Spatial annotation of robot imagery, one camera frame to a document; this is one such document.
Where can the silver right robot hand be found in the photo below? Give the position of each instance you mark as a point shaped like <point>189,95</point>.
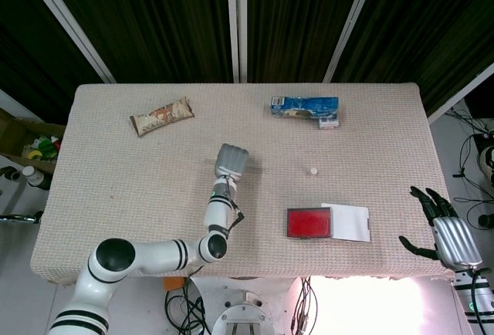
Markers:
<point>455,242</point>

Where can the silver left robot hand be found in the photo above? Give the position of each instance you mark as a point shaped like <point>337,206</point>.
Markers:
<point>231,161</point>

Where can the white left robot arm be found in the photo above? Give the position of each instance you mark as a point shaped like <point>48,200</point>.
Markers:
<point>154,254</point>

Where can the grey robot base column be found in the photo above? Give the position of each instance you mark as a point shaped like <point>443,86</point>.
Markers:
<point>243,315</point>

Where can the brown snack bar wrapper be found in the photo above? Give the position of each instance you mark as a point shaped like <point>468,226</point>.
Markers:
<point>162,116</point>

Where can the white black round device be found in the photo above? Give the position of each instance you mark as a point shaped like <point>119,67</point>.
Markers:
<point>487,161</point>

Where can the long blue cardboard box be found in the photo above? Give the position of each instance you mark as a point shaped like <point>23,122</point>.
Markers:
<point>305,106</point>

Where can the red ink pad case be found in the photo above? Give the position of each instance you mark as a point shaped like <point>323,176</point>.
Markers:
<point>308,223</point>

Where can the beige woven tablecloth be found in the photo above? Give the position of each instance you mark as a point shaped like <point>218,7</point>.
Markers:
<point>116,180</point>

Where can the orange plastic piece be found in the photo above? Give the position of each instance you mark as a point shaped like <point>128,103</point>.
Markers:
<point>173,284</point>

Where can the green plastic items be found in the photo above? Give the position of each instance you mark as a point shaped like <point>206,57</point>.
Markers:
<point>46,146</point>

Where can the yellow tape roll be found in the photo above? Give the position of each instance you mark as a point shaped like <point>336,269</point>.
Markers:
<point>36,154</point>

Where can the white capped dark bottle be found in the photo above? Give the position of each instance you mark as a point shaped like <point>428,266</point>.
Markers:
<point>34,176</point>

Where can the brown cardboard box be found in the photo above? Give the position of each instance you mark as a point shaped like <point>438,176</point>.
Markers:
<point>15,134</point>

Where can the small dark bottle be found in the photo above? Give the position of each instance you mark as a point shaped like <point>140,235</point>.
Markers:
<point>9,173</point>

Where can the white partition frame post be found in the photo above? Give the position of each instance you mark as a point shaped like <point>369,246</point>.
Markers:
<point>236,22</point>
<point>69,26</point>
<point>349,26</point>
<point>459,93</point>

